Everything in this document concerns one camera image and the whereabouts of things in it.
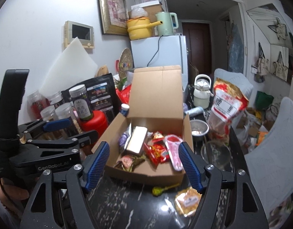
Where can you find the light blue plastic sheet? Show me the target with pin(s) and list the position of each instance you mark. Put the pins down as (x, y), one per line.
(236, 47)

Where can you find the brown cardboard carton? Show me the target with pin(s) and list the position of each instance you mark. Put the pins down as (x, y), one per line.
(153, 10)

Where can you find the black pouch bag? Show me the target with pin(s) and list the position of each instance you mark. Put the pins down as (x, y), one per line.
(101, 93)

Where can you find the yellow lollipop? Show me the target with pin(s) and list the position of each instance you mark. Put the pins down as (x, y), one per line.
(157, 190)

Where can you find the white refrigerator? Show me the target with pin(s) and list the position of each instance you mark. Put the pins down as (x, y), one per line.
(158, 50)

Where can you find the metal bowl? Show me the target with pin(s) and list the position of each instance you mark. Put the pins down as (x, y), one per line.
(198, 127)

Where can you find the yellow pot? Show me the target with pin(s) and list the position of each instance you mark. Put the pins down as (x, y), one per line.
(139, 29)

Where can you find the clear jar red contents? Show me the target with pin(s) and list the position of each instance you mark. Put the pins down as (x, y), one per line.
(36, 102)

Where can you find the cardboard box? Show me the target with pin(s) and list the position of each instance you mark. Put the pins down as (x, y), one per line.
(158, 88)

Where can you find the green foil snack packet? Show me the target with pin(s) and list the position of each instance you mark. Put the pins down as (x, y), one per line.
(128, 161)

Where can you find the person's left hand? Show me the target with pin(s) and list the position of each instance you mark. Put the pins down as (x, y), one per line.
(8, 193)

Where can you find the star shaped wall hanger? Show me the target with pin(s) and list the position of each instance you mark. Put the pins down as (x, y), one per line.
(278, 28)

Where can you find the wall intercom panel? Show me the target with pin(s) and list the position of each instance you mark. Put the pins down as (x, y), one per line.
(78, 34)

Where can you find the woven round fan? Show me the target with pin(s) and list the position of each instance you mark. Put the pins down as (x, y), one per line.
(125, 60)

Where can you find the red snack packet gold print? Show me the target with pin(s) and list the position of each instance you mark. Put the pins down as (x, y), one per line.
(158, 153)

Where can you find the green bag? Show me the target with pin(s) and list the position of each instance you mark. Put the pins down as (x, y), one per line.
(263, 100)

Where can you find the white foam board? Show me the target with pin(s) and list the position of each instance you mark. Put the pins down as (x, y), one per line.
(70, 62)

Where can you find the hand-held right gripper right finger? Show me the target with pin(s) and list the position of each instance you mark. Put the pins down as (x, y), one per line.
(190, 167)

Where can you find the green electric kettle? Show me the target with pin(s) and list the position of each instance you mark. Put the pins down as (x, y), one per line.
(165, 23)

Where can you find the small tan snack box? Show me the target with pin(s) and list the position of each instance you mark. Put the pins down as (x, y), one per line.
(137, 139)

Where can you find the pink snack packet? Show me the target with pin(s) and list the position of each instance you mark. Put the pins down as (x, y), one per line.
(174, 152)

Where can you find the red plastic container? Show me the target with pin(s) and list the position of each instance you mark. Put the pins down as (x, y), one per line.
(94, 122)

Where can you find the clear plastic jar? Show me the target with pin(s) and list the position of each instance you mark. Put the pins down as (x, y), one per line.
(56, 97)
(65, 114)
(48, 114)

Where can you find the round waffle in clear packet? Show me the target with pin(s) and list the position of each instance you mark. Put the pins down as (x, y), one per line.
(187, 201)

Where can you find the dark brown door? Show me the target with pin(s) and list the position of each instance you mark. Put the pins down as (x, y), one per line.
(196, 47)

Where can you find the framed picture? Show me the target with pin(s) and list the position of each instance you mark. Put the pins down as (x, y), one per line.
(114, 9)

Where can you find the small red snack packet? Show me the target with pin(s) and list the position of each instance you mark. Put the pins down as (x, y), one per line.
(158, 135)

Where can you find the white thermos kettle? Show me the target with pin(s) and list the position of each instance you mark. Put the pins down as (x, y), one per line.
(201, 91)

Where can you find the purple snack packet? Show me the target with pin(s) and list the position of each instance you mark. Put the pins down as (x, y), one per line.
(123, 139)

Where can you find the red plastic bag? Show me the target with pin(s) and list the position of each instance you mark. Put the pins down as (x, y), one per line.
(123, 93)

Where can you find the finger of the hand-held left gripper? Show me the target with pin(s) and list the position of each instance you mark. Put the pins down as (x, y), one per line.
(57, 125)
(84, 139)

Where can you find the chair with light blue cover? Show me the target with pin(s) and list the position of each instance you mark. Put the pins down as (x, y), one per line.
(234, 81)
(272, 148)

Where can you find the clear plastic bag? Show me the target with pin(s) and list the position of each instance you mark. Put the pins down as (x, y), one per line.
(138, 12)

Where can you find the canvas tote bag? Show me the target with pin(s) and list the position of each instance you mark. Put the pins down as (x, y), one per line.
(262, 63)
(281, 68)

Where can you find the large red white snack bag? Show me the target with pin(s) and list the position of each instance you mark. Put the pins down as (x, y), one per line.
(226, 109)

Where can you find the wooden utensil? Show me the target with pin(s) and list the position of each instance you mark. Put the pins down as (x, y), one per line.
(102, 71)

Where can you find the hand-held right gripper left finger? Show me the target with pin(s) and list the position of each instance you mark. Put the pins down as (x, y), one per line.
(98, 164)

